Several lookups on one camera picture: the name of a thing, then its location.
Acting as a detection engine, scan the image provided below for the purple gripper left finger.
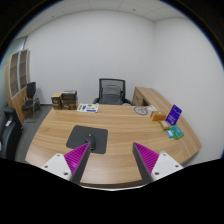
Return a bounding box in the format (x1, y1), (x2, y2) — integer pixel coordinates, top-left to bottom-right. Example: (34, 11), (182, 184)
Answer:
(41, 142), (92, 185)

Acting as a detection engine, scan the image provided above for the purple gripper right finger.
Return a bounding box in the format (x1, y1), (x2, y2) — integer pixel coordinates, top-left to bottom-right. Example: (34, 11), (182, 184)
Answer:
(131, 141), (184, 185)

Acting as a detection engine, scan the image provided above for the black computer mouse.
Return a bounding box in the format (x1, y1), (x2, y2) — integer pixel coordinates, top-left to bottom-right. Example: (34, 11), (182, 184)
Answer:
(85, 133), (96, 150)

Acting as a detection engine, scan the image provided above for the dark grey mouse pad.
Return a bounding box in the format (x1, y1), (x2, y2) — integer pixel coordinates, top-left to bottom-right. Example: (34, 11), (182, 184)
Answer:
(66, 125), (108, 154)

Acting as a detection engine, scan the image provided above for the small blue box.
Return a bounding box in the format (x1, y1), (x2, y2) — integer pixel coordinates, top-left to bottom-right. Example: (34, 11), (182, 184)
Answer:
(167, 130), (174, 138)

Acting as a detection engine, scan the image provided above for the wooden office desk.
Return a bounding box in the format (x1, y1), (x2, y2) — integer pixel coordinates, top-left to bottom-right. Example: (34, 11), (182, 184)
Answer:
(24, 87), (203, 188)

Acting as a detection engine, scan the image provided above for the small tan box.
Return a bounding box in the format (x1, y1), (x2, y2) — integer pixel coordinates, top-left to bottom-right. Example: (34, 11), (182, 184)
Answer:
(159, 120), (170, 130)

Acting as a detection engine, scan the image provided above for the green flat box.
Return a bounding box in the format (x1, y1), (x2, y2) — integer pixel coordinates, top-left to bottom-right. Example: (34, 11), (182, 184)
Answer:
(170, 125), (184, 139)

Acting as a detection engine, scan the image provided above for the orange cardboard box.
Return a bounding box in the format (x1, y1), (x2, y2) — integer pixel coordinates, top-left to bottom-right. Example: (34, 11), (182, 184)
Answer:
(150, 111), (166, 121)

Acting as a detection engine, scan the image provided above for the white printed leaflet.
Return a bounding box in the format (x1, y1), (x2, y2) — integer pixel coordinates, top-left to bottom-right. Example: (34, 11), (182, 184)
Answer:
(77, 103), (99, 113)

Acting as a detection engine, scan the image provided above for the purple standing sign card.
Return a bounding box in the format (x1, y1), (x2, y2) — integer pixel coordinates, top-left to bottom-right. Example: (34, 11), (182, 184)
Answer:
(165, 105), (182, 126)

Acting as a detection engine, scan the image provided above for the brown box stack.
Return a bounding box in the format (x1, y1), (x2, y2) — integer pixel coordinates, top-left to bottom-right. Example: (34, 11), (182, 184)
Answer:
(62, 90), (78, 110)

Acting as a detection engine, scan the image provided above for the wooden side cabinet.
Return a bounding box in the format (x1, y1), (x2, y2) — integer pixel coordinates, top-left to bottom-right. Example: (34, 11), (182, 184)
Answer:
(132, 87), (170, 109)

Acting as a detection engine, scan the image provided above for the small brown carton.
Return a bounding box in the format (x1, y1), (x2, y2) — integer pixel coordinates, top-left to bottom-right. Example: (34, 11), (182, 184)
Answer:
(51, 93), (62, 109)

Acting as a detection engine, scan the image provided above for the black chair at left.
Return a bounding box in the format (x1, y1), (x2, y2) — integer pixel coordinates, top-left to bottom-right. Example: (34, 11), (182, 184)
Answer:
(0, 108), (23, 160)

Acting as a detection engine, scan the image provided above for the grey mesh office chair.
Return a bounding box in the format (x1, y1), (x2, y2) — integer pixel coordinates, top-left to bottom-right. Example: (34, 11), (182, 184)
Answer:
(93, 78), (133, 105)

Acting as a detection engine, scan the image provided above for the black visitor chair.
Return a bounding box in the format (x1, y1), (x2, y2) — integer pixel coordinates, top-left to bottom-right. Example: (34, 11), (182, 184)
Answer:
(22, 82), (41, 119)

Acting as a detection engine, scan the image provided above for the wooden bookshelf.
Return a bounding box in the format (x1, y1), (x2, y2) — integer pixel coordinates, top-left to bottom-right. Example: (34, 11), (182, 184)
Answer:
(5, 49), (30, 123)

